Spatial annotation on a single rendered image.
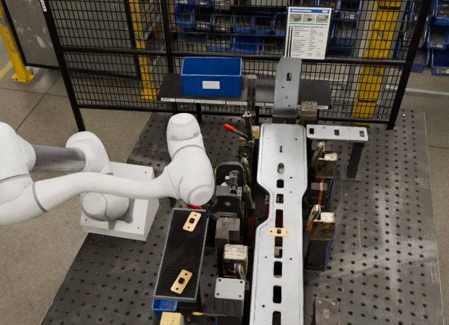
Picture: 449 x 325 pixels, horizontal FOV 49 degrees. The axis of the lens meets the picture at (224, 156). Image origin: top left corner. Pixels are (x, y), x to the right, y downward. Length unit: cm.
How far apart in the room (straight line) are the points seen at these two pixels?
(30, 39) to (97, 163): 257
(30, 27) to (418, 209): 331
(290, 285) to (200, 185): 67
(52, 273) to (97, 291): 102
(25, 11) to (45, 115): 84
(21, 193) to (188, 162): 53
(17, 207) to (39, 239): 184
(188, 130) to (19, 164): 54
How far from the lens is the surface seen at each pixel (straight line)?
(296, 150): 230
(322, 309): 179
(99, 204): 208
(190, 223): 180
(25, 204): 159
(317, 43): 258
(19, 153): 164
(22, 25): 450
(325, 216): 200
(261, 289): 184
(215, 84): 251
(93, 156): 209
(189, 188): 133
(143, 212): 230
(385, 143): 288
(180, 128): 143
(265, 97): 255
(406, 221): 253
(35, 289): 322
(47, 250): 336
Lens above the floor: 258
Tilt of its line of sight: 44 degrees down
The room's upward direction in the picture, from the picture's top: 1 degrees counter-clockwise
